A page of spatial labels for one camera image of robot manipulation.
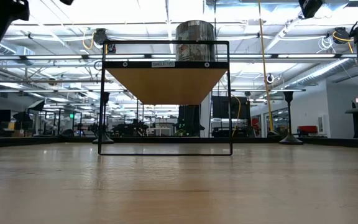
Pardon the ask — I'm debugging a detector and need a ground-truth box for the silver grey candle jar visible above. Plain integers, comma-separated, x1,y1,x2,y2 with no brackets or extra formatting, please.
175,20,216,62

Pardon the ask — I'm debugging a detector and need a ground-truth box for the tall black candlestick holder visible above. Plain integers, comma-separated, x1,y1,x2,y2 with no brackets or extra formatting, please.
278,91,304,146
92,91,115,144

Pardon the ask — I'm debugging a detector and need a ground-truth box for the black softbox light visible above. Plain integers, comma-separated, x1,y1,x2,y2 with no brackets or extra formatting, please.
26,99,46,112

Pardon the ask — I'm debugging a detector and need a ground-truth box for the white shelf label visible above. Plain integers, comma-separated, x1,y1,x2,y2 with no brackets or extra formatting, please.
151,61,176,68

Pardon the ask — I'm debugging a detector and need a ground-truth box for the red storage bin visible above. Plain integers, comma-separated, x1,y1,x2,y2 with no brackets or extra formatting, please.
297,125,318,136

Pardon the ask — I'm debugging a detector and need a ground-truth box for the black server cabinet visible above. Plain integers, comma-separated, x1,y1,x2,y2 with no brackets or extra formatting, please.
178,105,202,137

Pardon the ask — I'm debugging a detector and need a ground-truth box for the black ceiling cable reel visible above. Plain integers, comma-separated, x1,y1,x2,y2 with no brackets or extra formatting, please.
333,27,354,44
92,27,109,46

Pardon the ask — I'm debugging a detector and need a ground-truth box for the silver ceiling duct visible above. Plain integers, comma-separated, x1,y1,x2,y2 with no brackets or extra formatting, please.
286,58,358,90

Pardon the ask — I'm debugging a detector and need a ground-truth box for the white wall frame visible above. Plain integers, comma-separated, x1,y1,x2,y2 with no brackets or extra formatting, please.
317,114,326,134

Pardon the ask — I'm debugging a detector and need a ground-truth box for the wooden shelf with black frame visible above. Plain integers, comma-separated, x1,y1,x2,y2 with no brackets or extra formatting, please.
97,39,233,156

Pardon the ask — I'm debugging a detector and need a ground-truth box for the black wall screen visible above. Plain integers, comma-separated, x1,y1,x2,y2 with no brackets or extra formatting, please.
211,95,251,119

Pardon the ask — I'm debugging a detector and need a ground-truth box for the black metal table frame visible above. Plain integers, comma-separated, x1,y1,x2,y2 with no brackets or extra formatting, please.
0,136,358,149

